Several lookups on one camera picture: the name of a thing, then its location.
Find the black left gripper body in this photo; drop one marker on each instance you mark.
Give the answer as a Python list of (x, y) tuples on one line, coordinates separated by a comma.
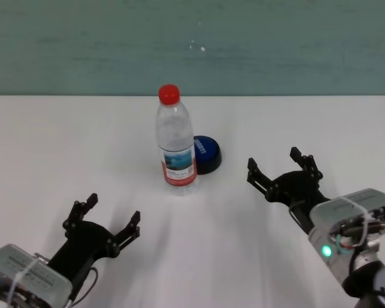
[(86, 244)]

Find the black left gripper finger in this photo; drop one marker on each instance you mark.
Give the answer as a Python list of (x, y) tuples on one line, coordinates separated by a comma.
[(128, 232), (80, 211)]

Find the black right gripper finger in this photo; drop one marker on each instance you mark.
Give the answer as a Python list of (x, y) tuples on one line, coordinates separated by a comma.
[(260, 181), (309, 165)]

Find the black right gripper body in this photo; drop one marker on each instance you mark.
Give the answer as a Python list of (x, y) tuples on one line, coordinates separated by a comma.
[(295, 189)]

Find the blue push button black base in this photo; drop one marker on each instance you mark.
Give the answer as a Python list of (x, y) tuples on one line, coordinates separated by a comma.
[(208, 152)]

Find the clear water bottle red cap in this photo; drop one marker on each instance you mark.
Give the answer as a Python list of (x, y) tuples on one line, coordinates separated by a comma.
[(176, 150)]

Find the white zip tie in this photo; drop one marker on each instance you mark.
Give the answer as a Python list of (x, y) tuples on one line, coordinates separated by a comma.
[(356, 205), (27, 268)]

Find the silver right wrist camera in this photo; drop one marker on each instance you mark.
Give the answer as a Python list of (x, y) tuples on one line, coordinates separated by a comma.
[(340, 211)]

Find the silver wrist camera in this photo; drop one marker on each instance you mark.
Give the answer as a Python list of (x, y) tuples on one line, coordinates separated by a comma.
[(340, 211), (45, 279)]

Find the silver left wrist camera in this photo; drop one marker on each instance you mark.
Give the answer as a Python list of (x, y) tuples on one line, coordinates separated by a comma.
[(45, 279)]

